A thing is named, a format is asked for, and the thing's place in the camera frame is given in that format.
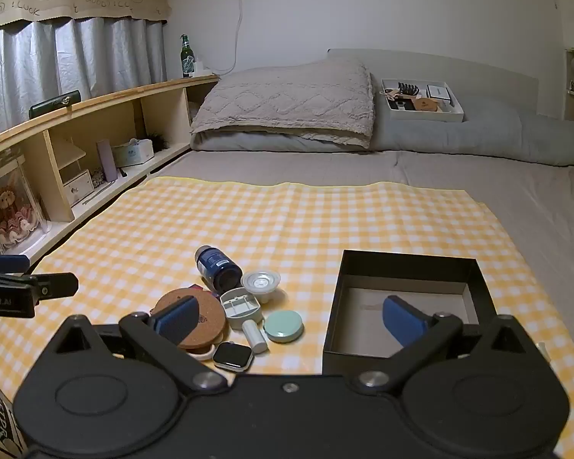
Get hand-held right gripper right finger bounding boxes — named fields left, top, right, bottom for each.
left=351, top=295, right=540, bottom=394

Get small wooden drawer box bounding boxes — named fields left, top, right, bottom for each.
left=60, top=169, right=95, bottom=207

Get dark green case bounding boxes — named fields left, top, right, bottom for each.
left=29, top=91, right=81, bottom=118

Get yellow checked cloth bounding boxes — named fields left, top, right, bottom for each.
left=0, top=175, right=574, bottom=459

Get white tray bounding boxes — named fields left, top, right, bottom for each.
left=380, top=79, right=466, bottom=123

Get green glass bottle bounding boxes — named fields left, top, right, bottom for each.
left=179, top=34, right=194, bottom=78

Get white cable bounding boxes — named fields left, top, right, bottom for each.
left=217, top=0, right=248, bottom=75

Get black cardboard box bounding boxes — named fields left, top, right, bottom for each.
left=322, top=249, right=496, bottom=376

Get grey plastic compartment case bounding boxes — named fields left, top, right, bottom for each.
left=219, top=288, right=264, bottom=330

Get white orange scissors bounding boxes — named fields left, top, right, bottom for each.
left=184, top=342, right=217, bottom=362

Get grey duvet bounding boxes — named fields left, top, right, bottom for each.
left=191, top=91, right=574, bottom=168

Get doll in clear box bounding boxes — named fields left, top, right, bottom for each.
left=0, top=155, right=49, bottom=255

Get round cork coaster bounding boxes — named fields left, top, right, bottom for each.
left=152, top=288, right=229, bottom=351

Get purple book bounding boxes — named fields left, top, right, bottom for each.
left=97, top=140, right=119, bottom=183

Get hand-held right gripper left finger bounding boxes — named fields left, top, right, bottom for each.
left=52, top=295, right=229, bottom=393

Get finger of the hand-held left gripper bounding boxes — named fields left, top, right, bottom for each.
left=0, top=254, right=31, bottom=276
left=0, top=272, right=80, bottom=298

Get mint green round case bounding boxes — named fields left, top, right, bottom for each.
left=263, top=310, right=304, bottom=343

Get white small cylinder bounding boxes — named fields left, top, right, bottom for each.
left=241, top=319, right=269, bottom=353

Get beige quilted pillow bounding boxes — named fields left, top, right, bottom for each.
left=190, top=60, right=376, bottom=149

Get dark blue bottle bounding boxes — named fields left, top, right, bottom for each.
left=194, top=245, right=243, bottom=293

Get wooden bedside shelf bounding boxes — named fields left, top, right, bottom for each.
left=0, top=74, right=221, bottom=269

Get white tissue box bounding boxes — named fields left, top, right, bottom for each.
left=112, top=138, right=155, bottom=164

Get grey curtain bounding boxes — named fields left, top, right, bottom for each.
left=0, top=16, right=168, bottom=143

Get silver smart watch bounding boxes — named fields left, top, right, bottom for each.
left=213, top=342, right=254, bottom=371

